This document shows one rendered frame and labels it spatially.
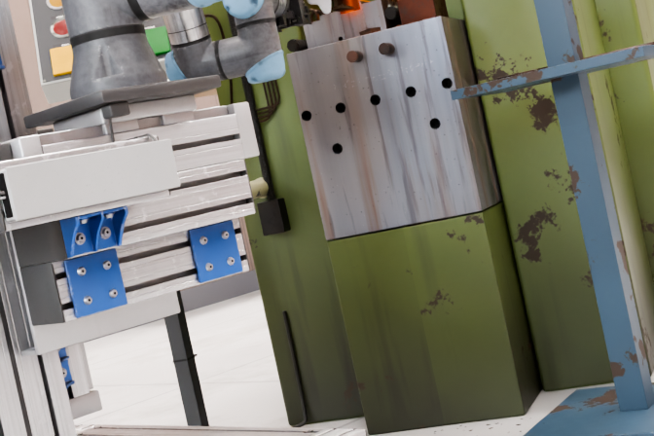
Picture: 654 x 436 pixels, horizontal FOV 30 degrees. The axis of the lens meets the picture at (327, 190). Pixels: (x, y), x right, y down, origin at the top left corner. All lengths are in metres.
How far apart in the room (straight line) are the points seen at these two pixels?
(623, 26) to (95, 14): 1.78
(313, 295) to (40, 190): 1.59
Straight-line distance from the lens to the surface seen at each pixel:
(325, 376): 3.14
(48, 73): 2.90
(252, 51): 2.26
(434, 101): 2.76
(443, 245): 2.78
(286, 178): 3.09
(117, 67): 1.86
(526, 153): 2.92
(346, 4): 2.84
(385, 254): 2.82
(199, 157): 1.91
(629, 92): 3.33
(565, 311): 2.95
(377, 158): 2.80
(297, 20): 2.45
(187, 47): 2.29
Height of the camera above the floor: 0.65
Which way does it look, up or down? 1 degrees down
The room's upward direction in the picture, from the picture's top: 12 degrees counter-clockwise
